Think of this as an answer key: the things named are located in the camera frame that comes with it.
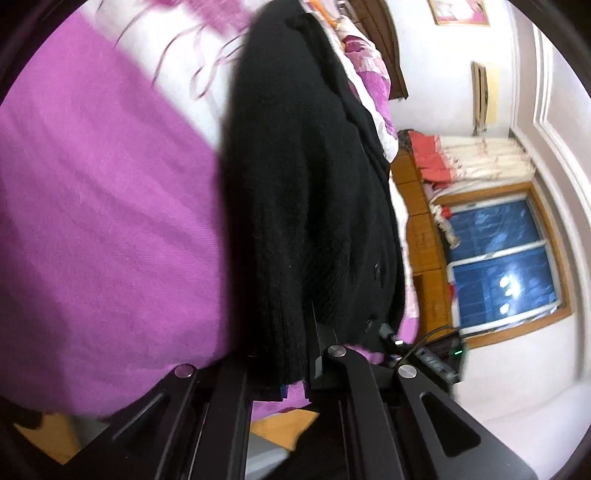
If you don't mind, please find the floral purple quilt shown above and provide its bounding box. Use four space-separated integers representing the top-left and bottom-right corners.
318 0 400 162

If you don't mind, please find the black knit cardigan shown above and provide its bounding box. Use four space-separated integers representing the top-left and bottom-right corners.
221 0 407 402

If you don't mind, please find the framed wall picture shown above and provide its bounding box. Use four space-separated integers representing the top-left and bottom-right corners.
427 0 491 27

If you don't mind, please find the wall air conditioner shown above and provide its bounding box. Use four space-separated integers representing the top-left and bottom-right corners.
471 61 500 136

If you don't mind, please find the low wooden cabinet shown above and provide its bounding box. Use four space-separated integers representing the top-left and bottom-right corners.
390 152 456 324

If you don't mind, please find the dark wooden headboard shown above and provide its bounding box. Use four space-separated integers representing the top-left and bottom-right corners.
346 0 410 100

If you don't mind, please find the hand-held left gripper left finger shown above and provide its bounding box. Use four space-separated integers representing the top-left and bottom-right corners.
69 357 284 480

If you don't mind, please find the cream curtain with red hem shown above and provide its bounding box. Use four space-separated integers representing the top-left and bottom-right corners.
409 130 539 250

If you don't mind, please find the black power strip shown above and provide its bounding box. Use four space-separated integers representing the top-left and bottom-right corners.
410 339 465 394

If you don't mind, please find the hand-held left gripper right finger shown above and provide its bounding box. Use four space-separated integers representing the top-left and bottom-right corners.
305 300 539 480

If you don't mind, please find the floral pink bed sheet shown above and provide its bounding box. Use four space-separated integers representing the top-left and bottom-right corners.
0 0 422 418

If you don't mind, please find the wooden framed window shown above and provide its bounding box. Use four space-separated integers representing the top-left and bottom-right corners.
434 182 574 350

